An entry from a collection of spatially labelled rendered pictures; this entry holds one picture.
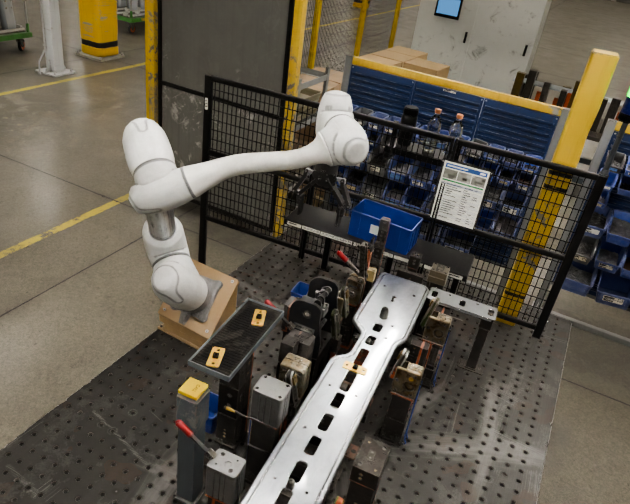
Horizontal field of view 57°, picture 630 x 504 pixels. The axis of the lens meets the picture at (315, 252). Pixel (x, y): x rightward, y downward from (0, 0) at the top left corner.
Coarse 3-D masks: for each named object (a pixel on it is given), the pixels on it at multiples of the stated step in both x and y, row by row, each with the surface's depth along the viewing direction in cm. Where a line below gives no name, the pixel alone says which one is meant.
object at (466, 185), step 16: (448, 160) 258; (448, 176) 262; (464, 176) 259; (480, 176) 256; (448, 192) 265; (464, 192) 262; (480, 192) 259; (432, 208) 271; (448, 208) 268; (464, 208) 265; (480, 208) 262; (464, 224) 269
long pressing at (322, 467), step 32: (384, 288) 244; (416, 288) 247; (352, 320) 223; (384, 320) 225; (352, 352) 205; (384, 352) 208; (320, 384) 190; (352, 384) 192; (320, 416) 178; (352, 416) 180; (288, 448) 166; (320, 448) 167; (256, 480) 155; (320, 480) 158
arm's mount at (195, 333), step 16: (208, 272) 243; (224, 288) 239; (224, 304) 237; (160, 320) 246; (176, 320) 240; (192, 320) 238; (208, 320) 236; (224, 320) 241; (176, 336) 244; (192, 336) 239; (208, 336) 234
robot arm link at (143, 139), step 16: (128, 128) 178; (144, 128) 176; (160, 128) 180; (128, 144) 175; (144, 144) 173; (160, 144) 175; (128, 160) 175; (144, 160) 171; (144, 224) 232; (160, 224) 211; (176, 224) 225; (144, 240) 225; (160, 240) 221; (176, 240) 223; (160, 256) 225
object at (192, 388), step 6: (192, 378) 162; (186, 384) 160; (192, 384) 160; (198, 384) 161; (204, 384) 161; (180, 390) 158; (186, 390) 158; (192, 390) 158; (198, 390) 159; (204, 390) 160; (192, 396) 157; (198, 396) 157
